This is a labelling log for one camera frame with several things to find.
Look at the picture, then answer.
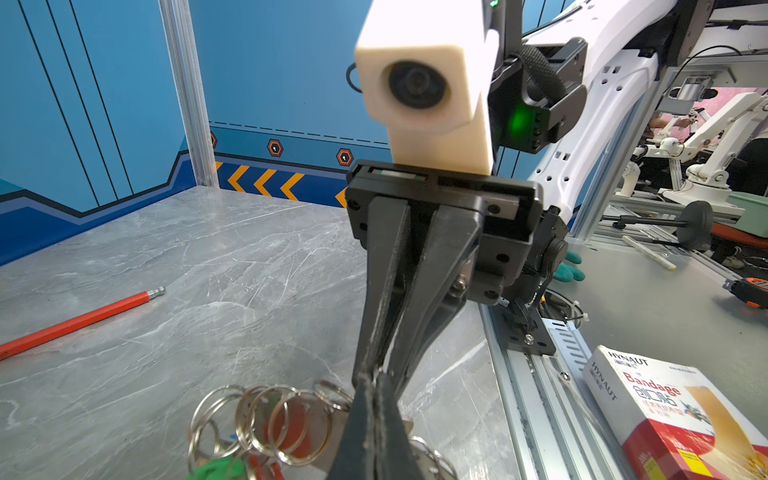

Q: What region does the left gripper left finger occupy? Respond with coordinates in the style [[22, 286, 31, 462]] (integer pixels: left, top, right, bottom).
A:
[[327, 374, 375, 480]]

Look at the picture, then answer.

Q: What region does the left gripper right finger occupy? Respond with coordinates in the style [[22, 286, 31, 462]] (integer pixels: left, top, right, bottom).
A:
[[374, 372, 423, 480]]

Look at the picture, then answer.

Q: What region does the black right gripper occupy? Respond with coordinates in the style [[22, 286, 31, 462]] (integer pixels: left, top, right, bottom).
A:
[[345, 160, 544, 399]]

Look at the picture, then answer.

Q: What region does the red key tag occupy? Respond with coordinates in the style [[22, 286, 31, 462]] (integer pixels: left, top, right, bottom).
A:
[[247, 399, 311, 479]]

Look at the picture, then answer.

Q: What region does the metal keyring with chain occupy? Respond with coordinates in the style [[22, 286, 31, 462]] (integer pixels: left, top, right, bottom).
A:
[[187, 375, 458, 479]]

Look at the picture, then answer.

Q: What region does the green key tag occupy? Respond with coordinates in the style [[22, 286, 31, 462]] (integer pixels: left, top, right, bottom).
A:
[[186, 457, 248, 480]]

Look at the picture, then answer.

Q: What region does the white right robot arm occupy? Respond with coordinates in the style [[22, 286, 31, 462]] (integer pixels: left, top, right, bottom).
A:
[[345, 1, 713, 396]]

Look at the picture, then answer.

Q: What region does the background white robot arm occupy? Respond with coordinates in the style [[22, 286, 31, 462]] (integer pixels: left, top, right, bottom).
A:
[[634, 92, 767, 218]]

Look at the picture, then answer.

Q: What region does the black dumbbell weight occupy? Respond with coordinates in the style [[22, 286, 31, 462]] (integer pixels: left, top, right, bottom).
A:
[[602, 201, 714, 249]]

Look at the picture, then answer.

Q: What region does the red white box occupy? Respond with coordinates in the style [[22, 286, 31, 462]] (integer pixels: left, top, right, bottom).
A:
[[583, 346, 767, 479]]

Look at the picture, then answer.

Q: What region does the aluminium front rail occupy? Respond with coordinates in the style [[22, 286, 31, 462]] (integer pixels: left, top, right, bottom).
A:
[[480, 305, 636, 479]]

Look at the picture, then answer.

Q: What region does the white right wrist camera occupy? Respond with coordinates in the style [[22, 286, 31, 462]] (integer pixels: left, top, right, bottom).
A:
[[355, 0, 499, 175]]

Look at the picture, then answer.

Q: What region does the aluminium corner post right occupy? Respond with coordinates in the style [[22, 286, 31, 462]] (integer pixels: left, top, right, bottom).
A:
[[158, 0, 219, 188]]

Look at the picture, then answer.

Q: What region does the red handled hex key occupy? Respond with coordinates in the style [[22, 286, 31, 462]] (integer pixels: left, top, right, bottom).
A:
[[1, 286, 166, 361]]

